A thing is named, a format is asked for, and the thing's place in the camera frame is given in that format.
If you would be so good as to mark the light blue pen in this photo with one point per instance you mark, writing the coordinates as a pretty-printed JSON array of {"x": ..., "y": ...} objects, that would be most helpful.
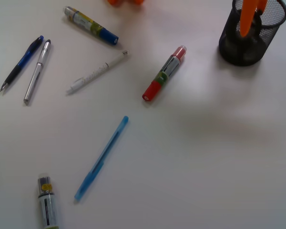
[{"x": 100, "y": 161}]

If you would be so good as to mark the black mesh pen holder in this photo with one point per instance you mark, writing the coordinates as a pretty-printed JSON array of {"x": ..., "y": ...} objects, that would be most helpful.
[{"x": 246, "y": 55}]

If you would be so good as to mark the silver pen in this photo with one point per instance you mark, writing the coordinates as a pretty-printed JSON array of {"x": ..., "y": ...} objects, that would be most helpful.
[{"x": 38, "y": 69}]

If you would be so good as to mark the red marker pen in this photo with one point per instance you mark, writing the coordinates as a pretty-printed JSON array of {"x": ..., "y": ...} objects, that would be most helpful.
[{"x": 168, "y": 69}]

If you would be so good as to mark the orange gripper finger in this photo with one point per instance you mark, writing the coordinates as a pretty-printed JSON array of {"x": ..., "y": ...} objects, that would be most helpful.
[
  {"x": 247, "y": 15},
  {"x": 261, "y": 5}
]

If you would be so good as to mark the blue black ballpoint pen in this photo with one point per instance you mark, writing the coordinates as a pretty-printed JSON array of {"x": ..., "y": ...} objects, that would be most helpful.
[{"x": 23, "y": 61}]

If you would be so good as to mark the white dotted pen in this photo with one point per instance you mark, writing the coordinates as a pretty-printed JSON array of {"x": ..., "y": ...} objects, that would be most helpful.
[{"x": 81, "y": 82}]

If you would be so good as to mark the blue capped marker pen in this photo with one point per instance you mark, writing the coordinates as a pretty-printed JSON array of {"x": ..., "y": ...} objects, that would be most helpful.
[{"x": 90, "y": 25}]

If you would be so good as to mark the black capped marker pen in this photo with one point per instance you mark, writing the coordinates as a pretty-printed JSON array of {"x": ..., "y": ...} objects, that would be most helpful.
[{"x": 47, "y": 203}]

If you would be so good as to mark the large black tape roll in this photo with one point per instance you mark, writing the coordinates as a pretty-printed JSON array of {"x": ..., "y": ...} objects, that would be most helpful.
[{"x": 251, "y": 37}]

